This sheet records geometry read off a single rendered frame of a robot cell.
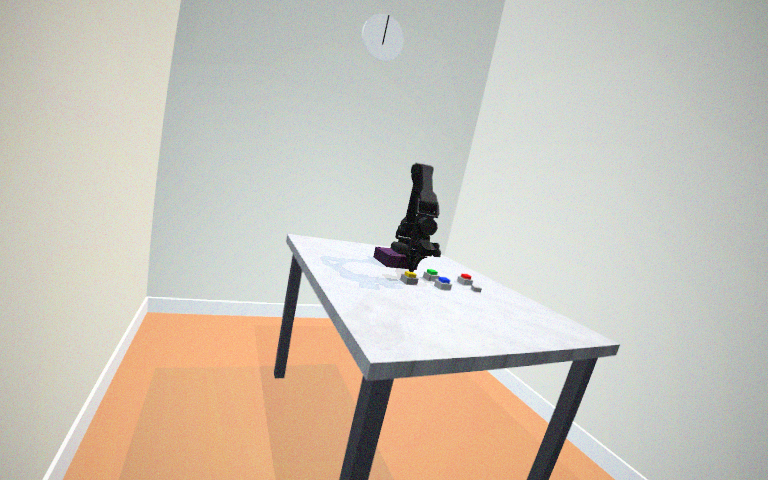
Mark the red button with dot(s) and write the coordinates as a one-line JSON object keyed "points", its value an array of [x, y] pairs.
{"points": [[465, 280]]}

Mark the yellow button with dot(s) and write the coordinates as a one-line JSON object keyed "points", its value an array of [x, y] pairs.
{"points": [[409, 278]]}

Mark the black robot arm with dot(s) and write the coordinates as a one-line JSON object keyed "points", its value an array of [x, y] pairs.
{"points": [[423, 203]]}

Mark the blue button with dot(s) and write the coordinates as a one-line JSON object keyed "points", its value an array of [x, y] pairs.
{"points": [[443, 284]]}

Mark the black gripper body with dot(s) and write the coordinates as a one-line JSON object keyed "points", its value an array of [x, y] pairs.
{"points": [[403, 248]]}

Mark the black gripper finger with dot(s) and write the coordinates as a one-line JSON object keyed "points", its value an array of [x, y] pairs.
{"points": [[410, 260], [417, 261]]}

